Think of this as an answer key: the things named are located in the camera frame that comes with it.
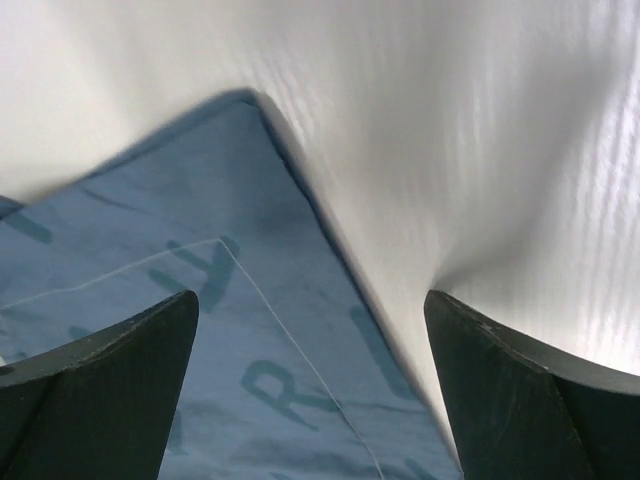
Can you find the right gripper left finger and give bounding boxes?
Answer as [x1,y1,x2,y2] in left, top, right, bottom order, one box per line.
[1,290,199,479]

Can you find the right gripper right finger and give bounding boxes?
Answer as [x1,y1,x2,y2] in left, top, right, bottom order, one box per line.
[424,290,639,480]

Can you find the blue letter-print cloth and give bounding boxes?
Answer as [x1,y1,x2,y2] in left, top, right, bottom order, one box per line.
[1,93,460,479]

